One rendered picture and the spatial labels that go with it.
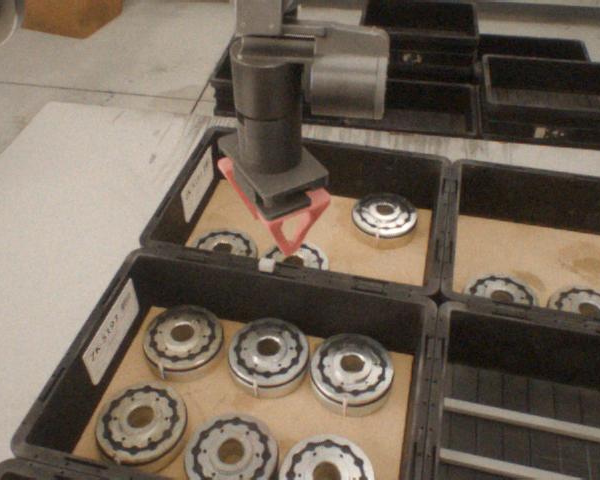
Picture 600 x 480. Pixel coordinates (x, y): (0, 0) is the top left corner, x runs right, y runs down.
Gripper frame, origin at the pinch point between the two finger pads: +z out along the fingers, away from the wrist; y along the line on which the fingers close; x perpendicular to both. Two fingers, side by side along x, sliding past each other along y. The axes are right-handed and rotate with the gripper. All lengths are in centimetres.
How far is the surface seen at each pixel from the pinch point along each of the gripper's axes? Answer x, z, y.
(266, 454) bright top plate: 8.0, 21.1, -11.0
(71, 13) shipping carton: -32, 93, 293
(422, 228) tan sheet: -32.2, 24.3, 11.9
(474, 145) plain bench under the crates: -70, 38, 39
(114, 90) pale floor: -32, 107, 230
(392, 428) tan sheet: -7.0, 24.1, -14.2
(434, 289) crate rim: -18.5, 14.2, -5.7
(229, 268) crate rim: 1.8, 13.9, 10.1
